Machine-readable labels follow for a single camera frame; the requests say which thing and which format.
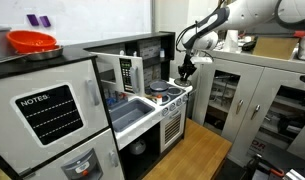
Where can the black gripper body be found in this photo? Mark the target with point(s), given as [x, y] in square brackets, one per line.
[187, 61]

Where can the black pot lid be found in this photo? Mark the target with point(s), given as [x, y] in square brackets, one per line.
[182, 82]

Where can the white and red shaker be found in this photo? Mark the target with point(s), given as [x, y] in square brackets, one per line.
[159, 99]

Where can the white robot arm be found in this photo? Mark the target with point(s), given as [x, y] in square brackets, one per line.
[252, 13]

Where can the grey pot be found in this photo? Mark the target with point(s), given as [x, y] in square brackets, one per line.
[158, 90]

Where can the grey toy sink basin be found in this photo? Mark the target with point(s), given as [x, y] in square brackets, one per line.
[132, 113]

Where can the white storage cabinet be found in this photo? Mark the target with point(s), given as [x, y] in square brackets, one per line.
[208, 83]

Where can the grey stove knob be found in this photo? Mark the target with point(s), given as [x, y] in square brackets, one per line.
[165, 111]
[178, 102]
[172, 106]
[184, 98]

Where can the small white cup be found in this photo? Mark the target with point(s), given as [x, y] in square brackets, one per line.
[162, 53]

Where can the wooden spoon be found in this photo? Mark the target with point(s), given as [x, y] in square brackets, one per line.
[150, 96]

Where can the white paper towel roll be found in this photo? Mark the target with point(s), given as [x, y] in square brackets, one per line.
[231, 40]

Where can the white toy oven door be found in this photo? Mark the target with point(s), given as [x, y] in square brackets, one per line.
[172, 130]

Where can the white toy microwave door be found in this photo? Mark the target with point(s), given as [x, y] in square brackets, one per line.
[115, 73]

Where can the toy kitchen playset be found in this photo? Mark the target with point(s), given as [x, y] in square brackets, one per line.
[135, 133]

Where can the white toy kettle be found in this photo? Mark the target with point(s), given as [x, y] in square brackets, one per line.
[138, 146]

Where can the tan cardboard box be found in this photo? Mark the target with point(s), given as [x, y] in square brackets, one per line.
[275, 48]

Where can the toy refrigerator with chalkboard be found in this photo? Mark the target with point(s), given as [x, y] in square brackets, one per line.
[95, 113]

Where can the fridge door with dispenser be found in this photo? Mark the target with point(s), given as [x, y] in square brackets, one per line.
[105, 143]

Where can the white whiteboard panel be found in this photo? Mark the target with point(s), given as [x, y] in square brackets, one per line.
[92, 16]

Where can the red object on box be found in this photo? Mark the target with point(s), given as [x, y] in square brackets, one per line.
[300, 33]

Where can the black and red tool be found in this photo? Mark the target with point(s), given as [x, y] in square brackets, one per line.
[262, 166]

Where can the silver metal pan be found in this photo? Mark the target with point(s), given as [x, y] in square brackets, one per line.
[45, 55]

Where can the purple whiteboard magnet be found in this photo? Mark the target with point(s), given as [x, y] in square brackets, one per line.
[33, 20]
[45, 21]

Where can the orange plastic colander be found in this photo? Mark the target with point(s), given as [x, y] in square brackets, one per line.
[32, 40]

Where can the grey metal container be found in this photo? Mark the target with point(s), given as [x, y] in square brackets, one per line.
[0, 43]

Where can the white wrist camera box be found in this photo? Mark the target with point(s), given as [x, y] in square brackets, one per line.
[202, 60]

